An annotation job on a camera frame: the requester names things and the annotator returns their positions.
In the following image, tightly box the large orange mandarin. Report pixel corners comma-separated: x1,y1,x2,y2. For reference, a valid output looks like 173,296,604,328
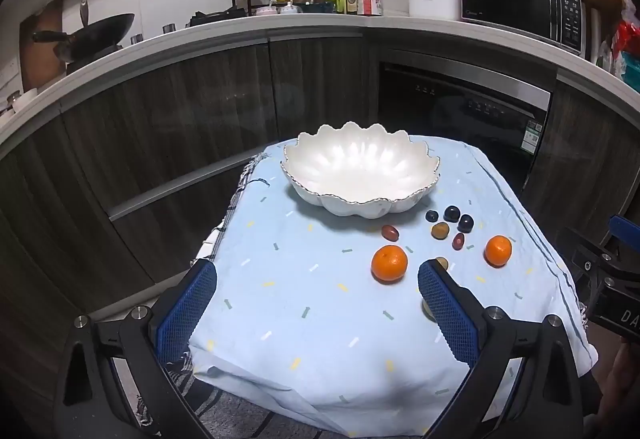
370,244,409,283

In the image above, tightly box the white scalloped ceramic bowl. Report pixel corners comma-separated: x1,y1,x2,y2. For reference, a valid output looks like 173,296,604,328
280,121,441,220

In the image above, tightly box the small orange mandarin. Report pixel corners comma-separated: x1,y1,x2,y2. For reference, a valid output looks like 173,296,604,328
483,235,513,268

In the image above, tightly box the black microwave oven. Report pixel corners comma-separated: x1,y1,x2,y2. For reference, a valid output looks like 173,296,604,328
459,0,587,56

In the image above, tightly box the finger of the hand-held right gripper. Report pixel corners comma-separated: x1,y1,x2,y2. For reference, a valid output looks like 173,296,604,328
564,226,640,281
607,215,640,249

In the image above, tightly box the red plastic bag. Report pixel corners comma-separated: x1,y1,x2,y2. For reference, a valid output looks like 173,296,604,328
612,19,640,65

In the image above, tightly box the white rice cooker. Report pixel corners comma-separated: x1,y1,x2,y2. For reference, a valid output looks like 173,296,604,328
407,0,462,21

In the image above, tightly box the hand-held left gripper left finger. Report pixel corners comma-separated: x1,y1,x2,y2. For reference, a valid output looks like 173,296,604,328
52,259,218,439

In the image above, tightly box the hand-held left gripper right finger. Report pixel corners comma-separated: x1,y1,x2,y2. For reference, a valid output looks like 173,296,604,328
417,259,586,439

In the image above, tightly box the wooden cutting board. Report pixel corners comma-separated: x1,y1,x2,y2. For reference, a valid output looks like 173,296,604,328
20,0,66,90

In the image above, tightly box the black gas stove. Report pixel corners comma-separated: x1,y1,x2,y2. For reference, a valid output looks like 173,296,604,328
189,9,246,27

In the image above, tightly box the light blue patterned tablecloth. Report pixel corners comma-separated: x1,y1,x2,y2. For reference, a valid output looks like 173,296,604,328
189,135,598,437

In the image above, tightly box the white kitchen countertop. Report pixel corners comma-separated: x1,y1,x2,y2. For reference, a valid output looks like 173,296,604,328
0,12,640,145

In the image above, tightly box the black wok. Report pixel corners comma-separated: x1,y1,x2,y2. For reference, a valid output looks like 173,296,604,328
32,13,136,65

